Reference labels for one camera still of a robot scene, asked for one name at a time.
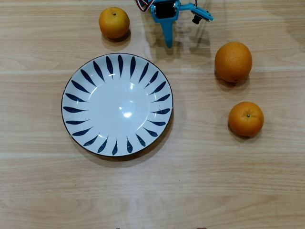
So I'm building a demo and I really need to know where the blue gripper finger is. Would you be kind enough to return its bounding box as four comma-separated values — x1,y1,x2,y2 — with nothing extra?
161,21,176,49

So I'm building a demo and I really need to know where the small orange mandarin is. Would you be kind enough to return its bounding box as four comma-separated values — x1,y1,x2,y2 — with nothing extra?
99,7,131,40
228,101,264,137

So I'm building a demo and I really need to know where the blue gripper body black servo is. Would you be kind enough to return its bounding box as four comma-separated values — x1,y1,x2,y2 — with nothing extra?
150,0,181,24

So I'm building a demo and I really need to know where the red white servo cable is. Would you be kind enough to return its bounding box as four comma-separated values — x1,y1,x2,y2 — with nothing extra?
135,0,152,12

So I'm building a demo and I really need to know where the large orange with navel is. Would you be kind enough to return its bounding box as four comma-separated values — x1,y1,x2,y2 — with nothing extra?
214,42,253,83

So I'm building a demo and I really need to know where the white plate with blue petals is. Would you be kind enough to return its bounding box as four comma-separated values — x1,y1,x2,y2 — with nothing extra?
61,52,174,157

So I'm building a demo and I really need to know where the wrist camera in blue mount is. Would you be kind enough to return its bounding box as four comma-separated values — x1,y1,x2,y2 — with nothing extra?
179,2,214,25

